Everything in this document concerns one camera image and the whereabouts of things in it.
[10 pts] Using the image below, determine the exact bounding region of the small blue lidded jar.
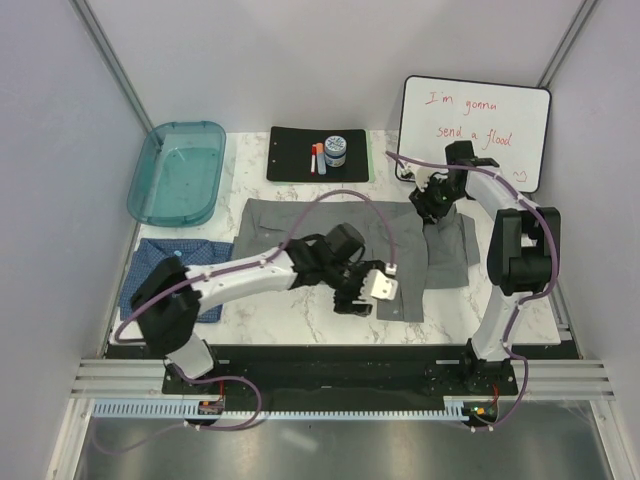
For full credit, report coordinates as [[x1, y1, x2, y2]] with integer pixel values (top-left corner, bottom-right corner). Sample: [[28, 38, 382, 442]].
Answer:
[[324, 135, 347, 168]]

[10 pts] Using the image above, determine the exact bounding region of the folded blue checked shirt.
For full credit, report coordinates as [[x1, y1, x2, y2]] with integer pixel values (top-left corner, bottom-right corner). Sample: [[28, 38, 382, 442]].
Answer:
[[118, 238, 233, 320]]

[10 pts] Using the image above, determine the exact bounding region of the grey long sleeve shirt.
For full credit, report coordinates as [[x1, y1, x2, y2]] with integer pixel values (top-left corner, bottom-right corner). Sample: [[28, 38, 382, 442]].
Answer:
[[232, 199, 481, 323]]

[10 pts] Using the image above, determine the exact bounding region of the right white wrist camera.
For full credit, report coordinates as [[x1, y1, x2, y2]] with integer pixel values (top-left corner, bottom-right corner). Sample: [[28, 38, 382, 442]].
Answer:
[[399, 165, 434, 192]]

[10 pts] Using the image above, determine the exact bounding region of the teal plastic bin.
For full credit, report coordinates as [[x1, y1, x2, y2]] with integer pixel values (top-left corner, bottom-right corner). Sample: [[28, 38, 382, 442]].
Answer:
[[127, 121, 226, 228]]

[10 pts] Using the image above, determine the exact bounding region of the whiteboard with red writing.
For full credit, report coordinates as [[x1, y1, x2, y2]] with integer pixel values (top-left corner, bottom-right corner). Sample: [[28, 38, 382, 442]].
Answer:
[[397, 75, 552, 194]]

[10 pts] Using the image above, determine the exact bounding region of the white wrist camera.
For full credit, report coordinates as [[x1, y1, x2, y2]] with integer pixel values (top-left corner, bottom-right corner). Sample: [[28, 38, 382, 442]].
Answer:
[[399, 165, 434, 192], [361, 268, 399, 301]]

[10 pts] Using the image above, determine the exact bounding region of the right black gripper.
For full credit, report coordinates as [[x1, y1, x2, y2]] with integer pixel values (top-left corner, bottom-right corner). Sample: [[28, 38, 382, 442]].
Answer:
[[408, 174, 466, 227]]

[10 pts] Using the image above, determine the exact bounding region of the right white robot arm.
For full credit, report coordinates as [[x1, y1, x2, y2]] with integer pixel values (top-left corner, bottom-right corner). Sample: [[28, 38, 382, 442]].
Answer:
[[409, 140, 561, 394]]

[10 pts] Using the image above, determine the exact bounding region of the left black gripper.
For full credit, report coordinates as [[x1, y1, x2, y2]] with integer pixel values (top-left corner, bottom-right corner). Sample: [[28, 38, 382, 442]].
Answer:
[[323, 259, 384, 316]]

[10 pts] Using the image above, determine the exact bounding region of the white slotted cable duct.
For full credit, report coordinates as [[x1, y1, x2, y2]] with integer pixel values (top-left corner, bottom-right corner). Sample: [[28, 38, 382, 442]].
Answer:
[[92, 399, 469, 421]]

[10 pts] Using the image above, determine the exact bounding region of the aluminium frame rail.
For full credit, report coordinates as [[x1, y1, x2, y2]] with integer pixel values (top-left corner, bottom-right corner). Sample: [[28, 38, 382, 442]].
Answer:
[[72, 359, 615, 401]]

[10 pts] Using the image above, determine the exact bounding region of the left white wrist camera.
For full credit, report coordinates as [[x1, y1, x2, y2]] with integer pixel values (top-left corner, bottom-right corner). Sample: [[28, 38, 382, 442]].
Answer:
[[361, 268, 399, 301]]

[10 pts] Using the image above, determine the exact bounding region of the black clipboard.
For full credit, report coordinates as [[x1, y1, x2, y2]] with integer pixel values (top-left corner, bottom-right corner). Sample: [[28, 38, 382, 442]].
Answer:
[[266, 126, 370, 184]]

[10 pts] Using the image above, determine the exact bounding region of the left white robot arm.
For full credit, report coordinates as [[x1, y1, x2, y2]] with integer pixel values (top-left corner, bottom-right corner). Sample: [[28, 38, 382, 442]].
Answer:
[[131, 223, 397, 393]]

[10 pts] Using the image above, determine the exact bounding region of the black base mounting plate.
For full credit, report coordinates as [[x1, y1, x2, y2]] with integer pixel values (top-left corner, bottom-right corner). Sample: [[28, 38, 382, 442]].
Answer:
[[102, 343, 521, 412]]

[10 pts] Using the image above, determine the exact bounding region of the red whiteboard marker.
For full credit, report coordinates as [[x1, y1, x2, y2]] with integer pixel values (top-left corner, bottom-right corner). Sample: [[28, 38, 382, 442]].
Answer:
[[310, 144, 317, 176]]

